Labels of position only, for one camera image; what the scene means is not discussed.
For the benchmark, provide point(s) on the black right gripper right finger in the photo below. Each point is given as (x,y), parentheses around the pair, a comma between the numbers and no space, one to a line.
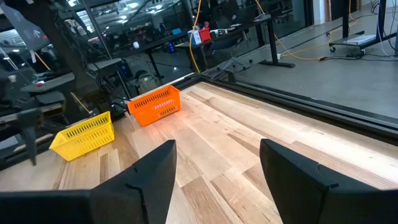
(326,205)

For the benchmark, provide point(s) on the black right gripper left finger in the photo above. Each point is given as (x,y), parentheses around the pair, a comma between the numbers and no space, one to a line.
(93,208)

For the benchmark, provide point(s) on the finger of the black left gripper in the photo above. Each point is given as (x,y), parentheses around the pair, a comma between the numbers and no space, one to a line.
(30,124)

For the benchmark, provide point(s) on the grey desk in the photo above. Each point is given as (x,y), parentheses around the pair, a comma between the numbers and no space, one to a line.
(46,82)

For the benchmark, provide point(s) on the yellow plastic basket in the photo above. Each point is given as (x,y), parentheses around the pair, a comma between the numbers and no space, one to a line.
(84,137)

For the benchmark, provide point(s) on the orange plastic basket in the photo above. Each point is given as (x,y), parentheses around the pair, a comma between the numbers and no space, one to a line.
(155,109)

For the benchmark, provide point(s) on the grey backpack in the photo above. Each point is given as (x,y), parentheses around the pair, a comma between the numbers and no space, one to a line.
(147,82)

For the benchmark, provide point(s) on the black standing desk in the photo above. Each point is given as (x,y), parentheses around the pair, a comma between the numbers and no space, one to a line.
(270,37)

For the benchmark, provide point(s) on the white blue box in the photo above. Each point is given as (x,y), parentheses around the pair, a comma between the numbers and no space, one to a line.
(194,37)

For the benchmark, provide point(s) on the black wheeled stand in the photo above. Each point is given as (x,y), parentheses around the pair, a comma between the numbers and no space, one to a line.
(345,18)

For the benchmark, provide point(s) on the red storage bin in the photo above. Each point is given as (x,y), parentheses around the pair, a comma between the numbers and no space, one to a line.
(205,35)

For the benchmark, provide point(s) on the black vertical frame post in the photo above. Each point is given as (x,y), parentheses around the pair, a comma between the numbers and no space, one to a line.
(46,40)

